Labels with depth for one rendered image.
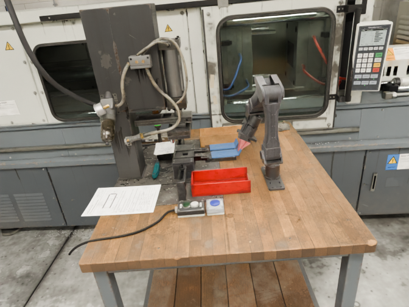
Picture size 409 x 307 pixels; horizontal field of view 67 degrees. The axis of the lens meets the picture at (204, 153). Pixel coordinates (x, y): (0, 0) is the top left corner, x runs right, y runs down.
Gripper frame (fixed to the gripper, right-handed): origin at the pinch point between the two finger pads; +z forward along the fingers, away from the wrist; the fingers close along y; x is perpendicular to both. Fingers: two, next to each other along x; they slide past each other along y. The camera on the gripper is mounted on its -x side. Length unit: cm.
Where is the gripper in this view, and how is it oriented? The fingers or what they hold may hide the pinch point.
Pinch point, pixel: (239, 149)
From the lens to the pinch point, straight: 160.5
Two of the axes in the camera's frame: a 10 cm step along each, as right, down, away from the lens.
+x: 0.6, 4.2, -9.0
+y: -9.1, -3.5, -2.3
